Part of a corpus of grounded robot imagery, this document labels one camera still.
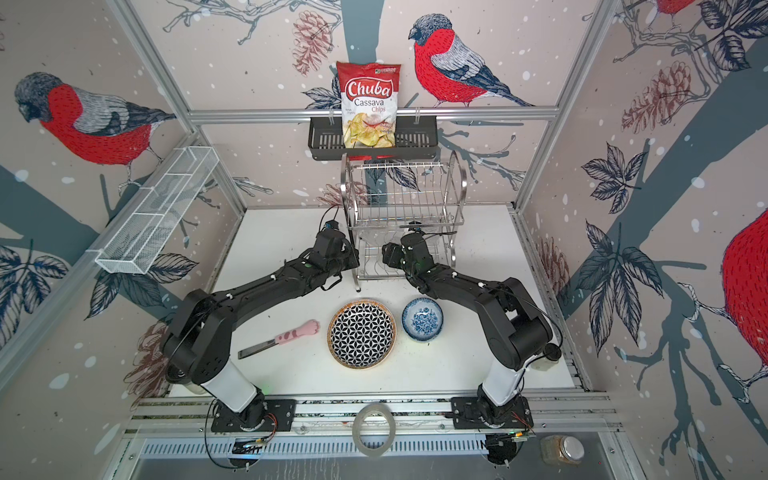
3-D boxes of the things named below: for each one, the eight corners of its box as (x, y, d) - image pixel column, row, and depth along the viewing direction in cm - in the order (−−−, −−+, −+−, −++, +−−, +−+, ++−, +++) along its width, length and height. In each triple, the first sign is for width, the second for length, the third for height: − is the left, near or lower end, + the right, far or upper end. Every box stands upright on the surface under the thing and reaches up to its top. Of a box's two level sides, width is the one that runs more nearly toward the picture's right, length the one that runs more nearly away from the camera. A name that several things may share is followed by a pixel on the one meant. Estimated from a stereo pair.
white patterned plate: (324, 368, 81) (322, 365, 79) (334, 303, 94) (332, 299, 92) (396, 368, 81) (396, 365, 79) (396, 303, 94) (396, 299, 92)
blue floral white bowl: (420, 353, 85) (423, 341, 78) (396, 326, 90) (396, 314, 83) (445, 328, 89) (450, 315, 83) (421, 304, 95) (423, 291, 88)
